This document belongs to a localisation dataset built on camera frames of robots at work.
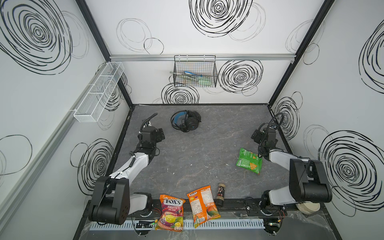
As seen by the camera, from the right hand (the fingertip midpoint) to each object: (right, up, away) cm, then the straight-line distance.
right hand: (262, 133), depth 93 cm
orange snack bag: (-38, -33, -20) cm, 55 cm away
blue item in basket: (-44, +37, -2) cm, 58 cm away
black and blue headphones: (-48, +8, +9) cm, 50 cm away
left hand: (-67, +2, -4) cm, 67 cm away
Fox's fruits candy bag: (-53, -36, -25) cm, 69 cm away
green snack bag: (-10, -16, -5) cm, 19 cm away
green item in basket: (-42, +32, -6) cm, 53 cm away
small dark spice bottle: (-29, -30, -17) cm, 45 cm away
